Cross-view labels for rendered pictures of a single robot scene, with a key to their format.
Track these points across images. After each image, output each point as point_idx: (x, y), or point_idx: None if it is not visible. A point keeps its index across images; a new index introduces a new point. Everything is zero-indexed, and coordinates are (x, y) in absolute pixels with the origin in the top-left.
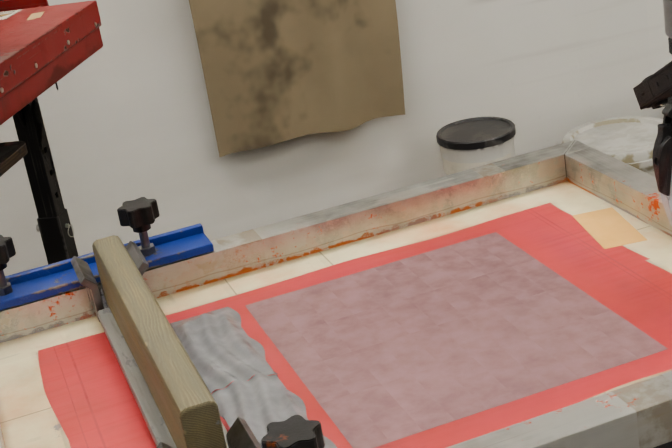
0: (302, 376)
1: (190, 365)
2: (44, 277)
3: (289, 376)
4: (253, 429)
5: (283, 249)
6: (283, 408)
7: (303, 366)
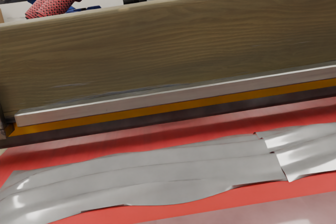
0: (269, 205)
1: (50, 17)
2: None
3: (277, 192)
4: (122, 155)
5: None
6: (163, 180)
7: (310, 207)
